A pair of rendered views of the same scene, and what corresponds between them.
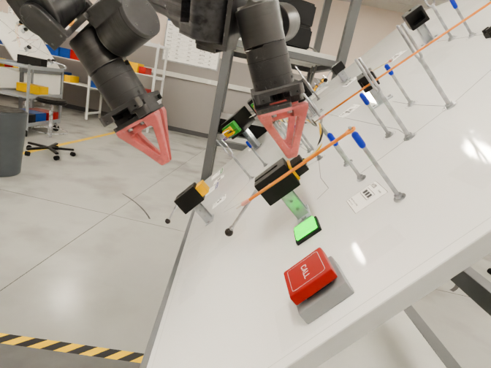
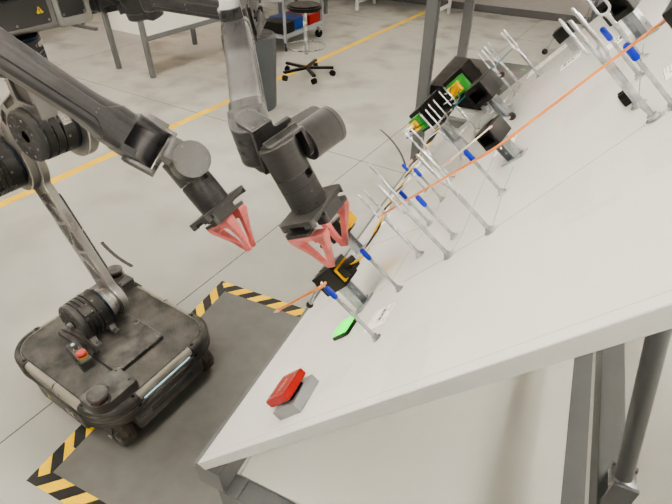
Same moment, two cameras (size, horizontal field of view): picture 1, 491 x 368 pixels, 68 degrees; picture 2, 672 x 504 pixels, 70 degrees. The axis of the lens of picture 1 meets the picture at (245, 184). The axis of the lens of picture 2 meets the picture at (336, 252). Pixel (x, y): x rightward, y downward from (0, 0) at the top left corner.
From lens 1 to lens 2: 53 cm
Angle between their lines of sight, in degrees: 35
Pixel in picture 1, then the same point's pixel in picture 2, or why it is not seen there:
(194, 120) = not seen: outside the picture
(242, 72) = not seen: outside the picture
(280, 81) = (303, 210)
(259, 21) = (271, 166)
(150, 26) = (200, 166)
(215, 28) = (253, 158)
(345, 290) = (294, 409)
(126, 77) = (202, 192)
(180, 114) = not seen: outside the picture
